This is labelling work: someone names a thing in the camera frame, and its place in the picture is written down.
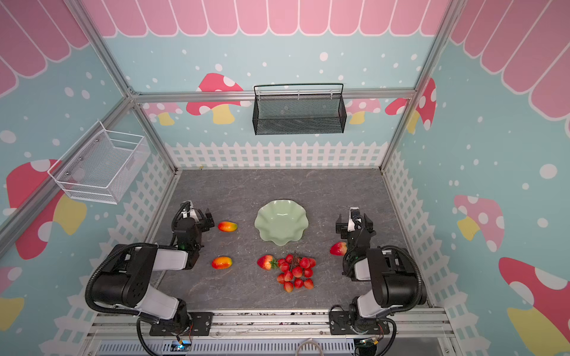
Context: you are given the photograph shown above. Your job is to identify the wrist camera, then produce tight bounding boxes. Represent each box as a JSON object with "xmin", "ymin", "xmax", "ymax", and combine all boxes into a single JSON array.
[
  {"xmin": 350, "ymin": 207, "xmax": 362, "ymax": 225},
  {"xmin": 180, "ymin": 200, "xmax": 197, "ymax": 220}
]

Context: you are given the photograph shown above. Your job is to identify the green scalloped fruit bowl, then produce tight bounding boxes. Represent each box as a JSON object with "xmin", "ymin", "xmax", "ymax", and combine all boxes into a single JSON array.
[{"xmin": 255, "ymin": 200, "xmax": 309, "ymax": 246}]

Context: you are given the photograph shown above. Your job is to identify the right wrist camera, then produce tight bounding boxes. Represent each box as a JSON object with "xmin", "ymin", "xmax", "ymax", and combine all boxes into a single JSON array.
[{"xmin": 350, "ymin": 207, "xmax": 362, "ymax": 225}]

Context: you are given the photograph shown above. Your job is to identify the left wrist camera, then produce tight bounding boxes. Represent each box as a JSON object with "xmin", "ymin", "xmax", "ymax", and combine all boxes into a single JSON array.
[{"xmin": 180, "ymin": 200, "xmax": 197, "ymax": 220}]

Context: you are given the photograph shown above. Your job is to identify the fake strawberry with leaves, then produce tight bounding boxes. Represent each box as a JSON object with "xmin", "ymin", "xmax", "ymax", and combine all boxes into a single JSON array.
[{"xmin": 257, "ymin": 255, "xmax": 278, "ymax": 271}]

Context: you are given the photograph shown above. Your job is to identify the dark red fake strawberry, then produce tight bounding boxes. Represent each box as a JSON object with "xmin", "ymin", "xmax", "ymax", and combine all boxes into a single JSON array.
[{"xmin": 330, "ymin": 242, "xmax": 347, "ymax": 256}]

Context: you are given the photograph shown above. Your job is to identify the fake mango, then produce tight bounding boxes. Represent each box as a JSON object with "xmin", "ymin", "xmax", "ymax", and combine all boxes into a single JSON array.
[
  {"xmin": 218, "ymin": 221, "xmax": 238, "ymax": 233},
  {"xmin": 211, "ymin": 256, "xmax": 233, "ymax": 270}
]

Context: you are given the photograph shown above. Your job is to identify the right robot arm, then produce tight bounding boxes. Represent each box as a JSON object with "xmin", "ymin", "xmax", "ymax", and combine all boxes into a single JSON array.
[{"xmin": 329, "ymin": 207, "xmax": 428, "ymax": 335}]

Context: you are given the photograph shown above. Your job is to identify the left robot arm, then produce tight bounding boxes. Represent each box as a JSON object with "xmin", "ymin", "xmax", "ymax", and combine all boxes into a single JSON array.
[{"xmin": 85, "ymin": 201, "xmax": 215, "ymax": 336}]

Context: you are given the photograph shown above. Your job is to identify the black mesh wall basket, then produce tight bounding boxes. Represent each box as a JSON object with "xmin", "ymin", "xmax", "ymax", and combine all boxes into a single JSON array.
[{"xmin": 252, "ymin": 83, "xmax": 347, "ymax": 136}]

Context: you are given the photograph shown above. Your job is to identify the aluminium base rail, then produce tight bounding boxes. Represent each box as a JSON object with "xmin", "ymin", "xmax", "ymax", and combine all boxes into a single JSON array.
[{"xmin": 79, "ymin": 306, "xmax": 460, "ymax": 356}]

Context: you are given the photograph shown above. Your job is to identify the red lychee bunch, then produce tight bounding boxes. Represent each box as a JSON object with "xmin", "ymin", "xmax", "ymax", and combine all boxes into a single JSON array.
[{"xmin": 277, "ymin": 254, "xmax": 316, "ymax": 293}]

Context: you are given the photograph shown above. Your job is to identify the white wire wall basket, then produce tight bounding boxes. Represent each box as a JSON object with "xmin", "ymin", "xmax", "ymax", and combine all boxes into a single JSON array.
[{"xmin": 47, "ymin": 122, "xmax": 151, "ymax": 205}]

